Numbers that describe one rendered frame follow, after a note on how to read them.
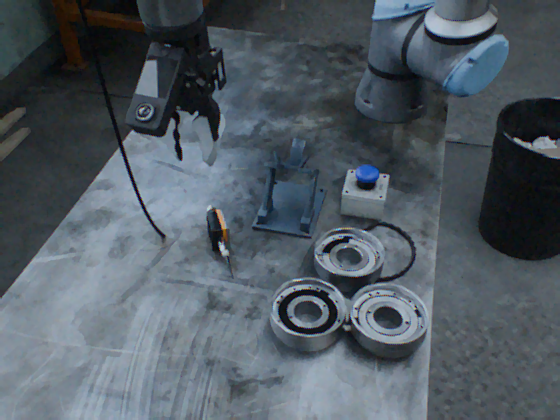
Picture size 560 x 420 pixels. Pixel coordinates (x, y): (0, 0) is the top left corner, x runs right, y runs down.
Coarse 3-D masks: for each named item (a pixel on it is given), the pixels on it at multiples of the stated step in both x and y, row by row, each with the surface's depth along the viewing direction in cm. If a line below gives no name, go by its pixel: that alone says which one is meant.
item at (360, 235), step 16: (320, 240) 99; (368, 240) 100; (320, 256) 97; (336, 256) 99; (352, 256) 100; (384, 256) 96; (320, 272) 96; (336, 272) 93; (368, 272) 93; (352, 288) 95
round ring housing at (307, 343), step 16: (288, 288) 92; (304, 288) 92; (320, 288) 92; (336, 288) 91; (272, 304) 89; (304, 304) 91; (320, 304) 90; (336, 304) 90; (272, 320) 87; (320, 320) 88; (288, 336) 86; (304, 336) 85; (320, 336) 85; (336, 336) 87
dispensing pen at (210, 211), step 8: (208, 208) 106; (208, 216) 102; (216, 216) 102; (208, 224) 102; (216, 224) 101; (208, 232) 104; (216, 232) 100; (216, 240) 101; (224, 240) 100; (216, 248) 102; (224, 248) 99; (224, 256) 98
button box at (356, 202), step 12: (348, 180) 109; (384, 180) 109; (348, 192) 107; (360, 192) 107; (372, 192) 107; (384, 192) 107; (348, 204) 107; (360, 204) 107; (372, 204) 106; (384, 204) 108; (360, 216) 108; (372, 216) 108
